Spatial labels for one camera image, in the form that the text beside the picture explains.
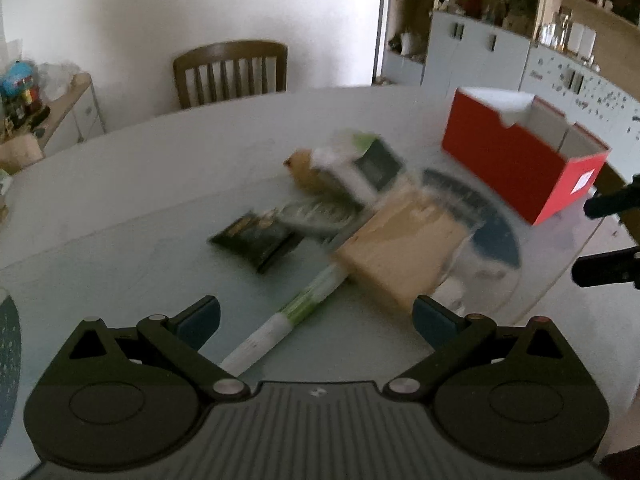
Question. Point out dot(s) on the white green tube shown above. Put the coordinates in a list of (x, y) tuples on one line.
[(283, 322)]

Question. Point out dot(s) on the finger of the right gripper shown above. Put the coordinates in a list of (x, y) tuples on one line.
[(622, 266), (616, 197)]

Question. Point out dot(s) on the white side cabinet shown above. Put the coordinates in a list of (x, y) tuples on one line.
[(74, 118)]

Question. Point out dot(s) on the blue globe toy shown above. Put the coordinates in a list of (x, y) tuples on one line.
[(19, 83)]

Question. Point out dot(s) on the round fish pattern placemat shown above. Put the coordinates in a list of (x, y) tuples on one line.
[(483, 272)]

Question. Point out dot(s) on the black snack packet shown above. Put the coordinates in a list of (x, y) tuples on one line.
[(260, 239)]

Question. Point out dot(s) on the red cardboard storage box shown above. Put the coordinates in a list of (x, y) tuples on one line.
[(524, 149)]

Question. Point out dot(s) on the tan bear plush toy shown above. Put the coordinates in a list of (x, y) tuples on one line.
[(306, 178)]

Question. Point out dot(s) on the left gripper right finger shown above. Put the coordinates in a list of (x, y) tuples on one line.
[(457, 341)]

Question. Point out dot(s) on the white green wet wipes pack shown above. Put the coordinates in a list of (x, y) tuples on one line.
[(361, 164)]

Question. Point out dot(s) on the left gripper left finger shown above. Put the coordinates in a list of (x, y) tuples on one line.
[(176, 344)]

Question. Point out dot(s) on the dark wooden chair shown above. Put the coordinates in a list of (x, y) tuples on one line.
[(230, 70)]

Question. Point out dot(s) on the white wall cabinet unit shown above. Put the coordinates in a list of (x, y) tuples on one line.
[(580, 55)]

